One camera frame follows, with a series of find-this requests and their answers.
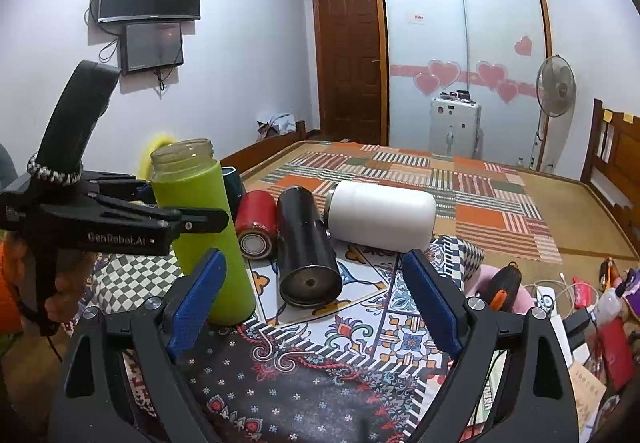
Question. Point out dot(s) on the brown wooden door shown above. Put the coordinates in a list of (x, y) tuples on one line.
[(349, 70)]

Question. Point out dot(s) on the dark green faceted cup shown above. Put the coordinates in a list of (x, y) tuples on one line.
[(234, 188)]

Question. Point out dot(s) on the white thermos bottle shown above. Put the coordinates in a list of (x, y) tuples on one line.
[(380, 216)]

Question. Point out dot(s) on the colourful patchwork cloth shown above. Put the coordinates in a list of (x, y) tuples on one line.
[(364, 369)]

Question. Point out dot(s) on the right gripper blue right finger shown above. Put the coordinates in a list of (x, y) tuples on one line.
[(535, 399)]

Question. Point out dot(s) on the yellow foam tube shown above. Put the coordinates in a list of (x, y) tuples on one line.
[(145, 168)]

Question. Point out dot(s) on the left hand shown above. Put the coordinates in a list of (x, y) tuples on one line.
[(69, 284)]

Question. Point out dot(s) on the black orange glue gun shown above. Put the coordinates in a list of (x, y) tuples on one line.
[(499, 287)]

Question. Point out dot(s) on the white standing fan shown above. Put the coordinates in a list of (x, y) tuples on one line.
[(555, 92)]

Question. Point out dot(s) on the purple plush toy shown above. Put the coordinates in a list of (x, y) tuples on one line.
[(629, 293)]

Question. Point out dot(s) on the cardboard note with writing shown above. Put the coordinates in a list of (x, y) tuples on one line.
[(588, 394)]

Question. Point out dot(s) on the wooden bed headboard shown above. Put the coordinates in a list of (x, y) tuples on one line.
[(611, 168)]

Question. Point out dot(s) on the small wall monitor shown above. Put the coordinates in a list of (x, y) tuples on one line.
[(150, 46)]

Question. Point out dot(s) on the red thermos bottle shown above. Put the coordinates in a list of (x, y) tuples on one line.
[(256, 225)]

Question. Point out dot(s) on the white plastic squeeze bottle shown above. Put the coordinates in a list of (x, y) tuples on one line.
[(609, 306)]

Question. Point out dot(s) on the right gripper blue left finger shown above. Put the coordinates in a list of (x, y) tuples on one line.
[(195, 302)]

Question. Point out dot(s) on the clothes pile in corner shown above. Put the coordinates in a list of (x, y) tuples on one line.
[(275, 125)]

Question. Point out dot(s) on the black thermos bottle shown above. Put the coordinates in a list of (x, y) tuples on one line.
[(308, 271)]

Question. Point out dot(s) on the frosted sliding wardrobe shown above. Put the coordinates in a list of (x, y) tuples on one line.
[(491, 48)]

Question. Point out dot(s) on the lime green glass bottle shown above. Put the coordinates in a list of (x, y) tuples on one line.
[(187, 175)]

